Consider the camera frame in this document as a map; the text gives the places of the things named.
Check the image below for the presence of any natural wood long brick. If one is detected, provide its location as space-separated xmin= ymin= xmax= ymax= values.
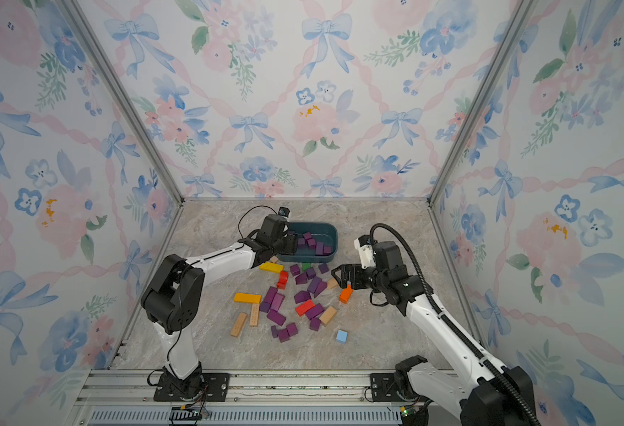
xmin=249 ymin=304 xmax=260 ymax=327
xmin=230 ymin=312 xmax=248 ymax=337

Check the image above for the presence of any purple brick beside red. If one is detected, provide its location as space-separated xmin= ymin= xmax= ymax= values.
xmin=306 ymin=304 xmax=325 ymax=320

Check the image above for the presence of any purple brick left of arch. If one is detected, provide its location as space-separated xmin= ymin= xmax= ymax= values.
xmin=263 ymin=287 xmax=278 ymax=305

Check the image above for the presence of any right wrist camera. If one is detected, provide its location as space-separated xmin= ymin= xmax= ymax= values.
xmin=354 ymin=234 xmax=376 ymax=269

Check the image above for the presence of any aluminium front rail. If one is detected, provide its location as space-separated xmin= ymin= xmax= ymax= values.
xmin=66 ymin=369 xmax=464 ymax=425

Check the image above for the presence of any orange brick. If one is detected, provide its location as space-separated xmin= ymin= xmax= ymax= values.
xmin=338 ymin=288 xmax=354 ymax=304

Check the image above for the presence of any light blue cube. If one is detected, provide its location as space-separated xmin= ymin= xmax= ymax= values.
xmin=336 ymin=330 xmax=348 ymax=344

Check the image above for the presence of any red arch brick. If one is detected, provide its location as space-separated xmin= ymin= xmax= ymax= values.
xmin=276 ymin=271 xmax=289 ymax=289

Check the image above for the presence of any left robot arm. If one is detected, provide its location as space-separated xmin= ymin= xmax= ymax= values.
xmin=140 ymin=207 xmax=297 ymax=401

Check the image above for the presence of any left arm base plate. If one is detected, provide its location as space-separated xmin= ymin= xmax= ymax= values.
xmin=153 ymin=371 xmax=231 ymax=402

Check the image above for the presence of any yellow-orange brick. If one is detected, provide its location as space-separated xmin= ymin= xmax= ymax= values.
xmin=234 ymin=293 xmax=261 ymax=304

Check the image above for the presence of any natural wood long brick left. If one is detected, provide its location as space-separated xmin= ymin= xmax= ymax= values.
xmin=230 ymin=312 xmax=248 ymax=337

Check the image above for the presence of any natural wood brick lower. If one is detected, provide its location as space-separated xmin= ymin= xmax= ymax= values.
xmin=319 ymin=306 xmax=338 ymax=326

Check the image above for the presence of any teal plastic storage bin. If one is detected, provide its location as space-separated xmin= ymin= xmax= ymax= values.
xmin=276 ymin=222 xmax=338 ymax=264

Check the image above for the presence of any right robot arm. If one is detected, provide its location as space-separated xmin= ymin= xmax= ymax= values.
xmin=331 ymin=235 xmax=539 ymax=425

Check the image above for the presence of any red rectangular brick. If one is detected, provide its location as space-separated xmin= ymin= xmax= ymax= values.
xmin=296 ymin=300 xmax=315 ymax=316

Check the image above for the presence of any purple triangle brick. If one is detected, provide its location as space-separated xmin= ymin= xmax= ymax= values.
xmin=308 ymin=277 xmax=322 ymax=295

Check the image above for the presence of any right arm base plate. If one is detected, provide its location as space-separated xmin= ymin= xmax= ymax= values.
xmin=369 ymin=373 xmax=409 ymax=403

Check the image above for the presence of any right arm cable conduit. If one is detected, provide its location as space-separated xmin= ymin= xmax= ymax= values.
xmin=369 ymin=223 xmax=542 ymax=426

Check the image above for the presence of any yellow long brick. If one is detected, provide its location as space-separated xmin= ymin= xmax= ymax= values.
xmin=259 ymin=262 xmax=284 ymax=273

